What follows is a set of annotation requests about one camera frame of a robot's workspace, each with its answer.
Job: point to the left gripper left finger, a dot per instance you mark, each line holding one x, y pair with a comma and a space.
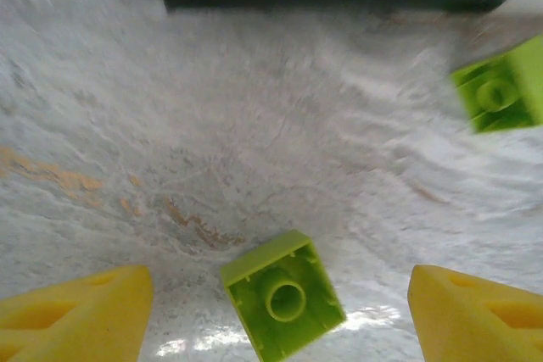
76, 319

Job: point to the green lego brick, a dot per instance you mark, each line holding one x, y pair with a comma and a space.
496, 95
284, 294

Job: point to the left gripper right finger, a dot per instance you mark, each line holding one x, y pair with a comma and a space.
479, 324

